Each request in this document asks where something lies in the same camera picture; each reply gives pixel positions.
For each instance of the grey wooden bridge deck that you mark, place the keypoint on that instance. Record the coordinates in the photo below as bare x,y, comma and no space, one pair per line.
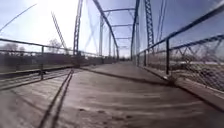
110,100

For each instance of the bare trees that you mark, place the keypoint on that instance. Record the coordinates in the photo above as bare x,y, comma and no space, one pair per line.
53,45

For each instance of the metal lattice railing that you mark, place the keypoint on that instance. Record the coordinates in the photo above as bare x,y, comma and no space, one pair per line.
186,56
40,60

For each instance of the steel truss bridge frame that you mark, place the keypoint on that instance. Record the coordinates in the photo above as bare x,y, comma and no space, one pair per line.
77,30

